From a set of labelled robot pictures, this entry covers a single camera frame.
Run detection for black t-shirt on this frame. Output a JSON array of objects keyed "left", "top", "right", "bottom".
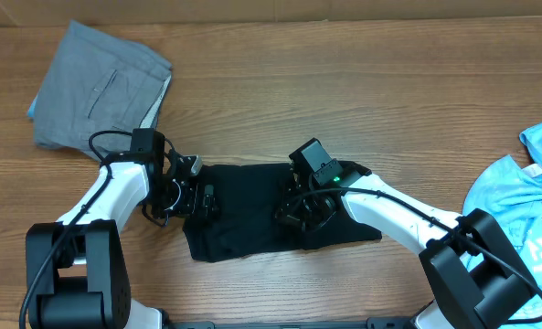
[{"left": 183, "top": 164, "right": 382, "bottom": 263}]

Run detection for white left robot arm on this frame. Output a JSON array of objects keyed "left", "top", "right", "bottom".
[{"left": 18, "top": 128, "right": 215, "bottom": 329}]

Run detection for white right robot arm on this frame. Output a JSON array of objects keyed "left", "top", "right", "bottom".
[{"left": 276, "top": 138, "right": 538, "bottom": 328}]

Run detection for grey folded trousers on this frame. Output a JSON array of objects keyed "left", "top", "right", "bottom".
[{"left": 32, "top": 21, "right": 173, "bottom": 157}]

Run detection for light blue cloth under trousers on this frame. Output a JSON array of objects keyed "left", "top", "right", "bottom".
[{"left": 27, "top": 95, "right": 38, "bottom": 120}]

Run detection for light blue t-shirt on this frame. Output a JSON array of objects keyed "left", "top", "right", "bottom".
[{"left": 462, "top": 123, "right": 542, "bottom": 328}]

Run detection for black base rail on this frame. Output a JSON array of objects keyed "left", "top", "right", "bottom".
[{"left": 164, "top": 317, "right": 416, "bottom": 329}]

